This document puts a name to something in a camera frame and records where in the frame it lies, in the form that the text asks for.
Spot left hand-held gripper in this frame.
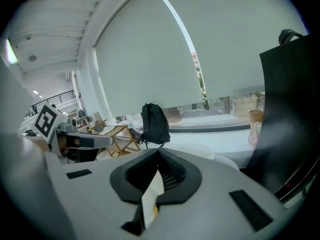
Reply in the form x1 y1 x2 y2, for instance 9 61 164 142
34 103 114 165

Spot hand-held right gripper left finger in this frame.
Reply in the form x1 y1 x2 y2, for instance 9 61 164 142
57 148 160 240

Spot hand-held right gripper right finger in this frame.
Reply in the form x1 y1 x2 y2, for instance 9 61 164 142
146 148 286 240

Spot black backpack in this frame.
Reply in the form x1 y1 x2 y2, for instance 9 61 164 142
140 102 172 150

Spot wooden folding chair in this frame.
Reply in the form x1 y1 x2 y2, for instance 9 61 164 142
103 124 142 158

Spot dark brown handbag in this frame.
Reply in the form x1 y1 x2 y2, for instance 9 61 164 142
129 127 145 145

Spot black metal railing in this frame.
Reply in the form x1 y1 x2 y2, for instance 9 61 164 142
23 89 76 121

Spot white window ledge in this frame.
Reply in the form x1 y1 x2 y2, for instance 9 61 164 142
168 129 253 155

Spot wide grey roller blind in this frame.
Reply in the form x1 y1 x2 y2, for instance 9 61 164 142
93 0 205 118

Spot beige tote bag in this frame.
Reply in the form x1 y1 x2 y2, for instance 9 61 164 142
246 109 265 149

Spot large black panel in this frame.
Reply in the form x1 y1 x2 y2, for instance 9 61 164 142
246 33 320 195

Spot rectangular ceiling light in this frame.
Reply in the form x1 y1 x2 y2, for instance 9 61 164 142
5 38 19 65

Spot black headphones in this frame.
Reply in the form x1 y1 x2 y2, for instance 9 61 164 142
278 28 305 46

